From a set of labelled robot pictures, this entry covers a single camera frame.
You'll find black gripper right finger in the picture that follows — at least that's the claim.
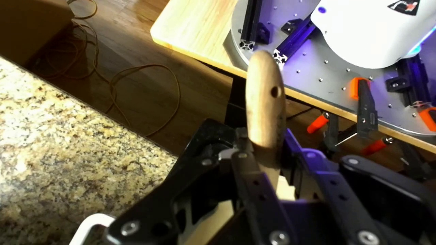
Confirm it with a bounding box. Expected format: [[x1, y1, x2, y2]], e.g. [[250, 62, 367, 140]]
[[283, 128, 436, 245]]

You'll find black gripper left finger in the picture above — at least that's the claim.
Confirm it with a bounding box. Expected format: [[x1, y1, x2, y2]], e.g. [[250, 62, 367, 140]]
[[103, 147, 297, 245]]

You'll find wooden spoon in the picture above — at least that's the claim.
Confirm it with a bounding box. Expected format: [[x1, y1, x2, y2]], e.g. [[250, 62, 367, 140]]
[[243, 49, 295, 201]]

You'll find black electric stove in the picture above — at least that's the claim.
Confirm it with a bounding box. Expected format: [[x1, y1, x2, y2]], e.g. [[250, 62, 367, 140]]
[[171, 118, 242, 182]]

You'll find orange black bar clamp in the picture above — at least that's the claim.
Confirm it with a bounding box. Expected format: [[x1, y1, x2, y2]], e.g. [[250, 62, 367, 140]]
[[348, 75, 393, 158], [414, 101, 436, 135], [305, 111, 339, 154]]

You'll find black aluminium extrusion bar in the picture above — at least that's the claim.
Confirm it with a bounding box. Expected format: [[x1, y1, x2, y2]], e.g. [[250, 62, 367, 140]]
[[271, 18, 317, 62], [237, 0, 271, 52]]

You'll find light wooden table board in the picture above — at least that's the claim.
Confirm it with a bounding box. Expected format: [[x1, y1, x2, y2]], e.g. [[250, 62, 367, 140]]
[[149, 0, 436, 155]]

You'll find grey metal base plate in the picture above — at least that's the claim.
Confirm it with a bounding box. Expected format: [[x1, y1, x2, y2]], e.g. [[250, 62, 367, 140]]
[[222, 0, 436, 137]]

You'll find thin floor cable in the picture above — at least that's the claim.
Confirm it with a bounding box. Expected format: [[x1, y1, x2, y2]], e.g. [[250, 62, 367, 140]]
[[25, 0, 100, 83], [107, 62, 182, 137]]

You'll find white two-handled pot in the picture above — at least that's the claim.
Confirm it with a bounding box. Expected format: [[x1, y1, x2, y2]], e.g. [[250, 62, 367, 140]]
[[68, 147, 237, 245]]

